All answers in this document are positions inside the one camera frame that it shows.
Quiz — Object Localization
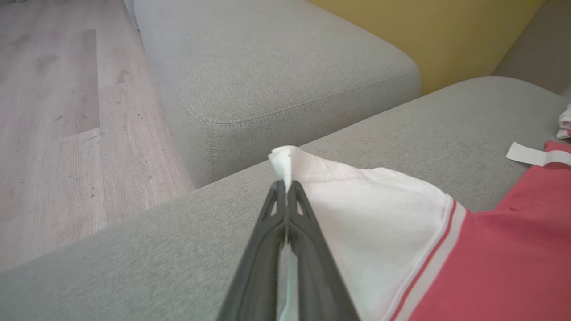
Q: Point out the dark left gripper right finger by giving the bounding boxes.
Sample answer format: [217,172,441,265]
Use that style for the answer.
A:
[285,180,360,321]

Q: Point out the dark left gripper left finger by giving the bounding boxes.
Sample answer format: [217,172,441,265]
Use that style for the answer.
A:
[216,180,287,321]

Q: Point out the red basketball jersey white trim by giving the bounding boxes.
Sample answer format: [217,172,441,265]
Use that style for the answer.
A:
[268,140,571,321]

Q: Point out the red shorts with white trim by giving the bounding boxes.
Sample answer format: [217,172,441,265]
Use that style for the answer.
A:
[556,103,571,140]

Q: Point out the grey fabric sofa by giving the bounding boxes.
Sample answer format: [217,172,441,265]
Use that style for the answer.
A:
[0,0,571,321]

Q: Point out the grey rounded sofa section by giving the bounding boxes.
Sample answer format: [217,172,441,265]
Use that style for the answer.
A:
[123,0,422,189]

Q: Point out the yellow sofa back cushion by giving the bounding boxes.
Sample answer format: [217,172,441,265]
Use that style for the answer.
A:
[308,0,547,95]

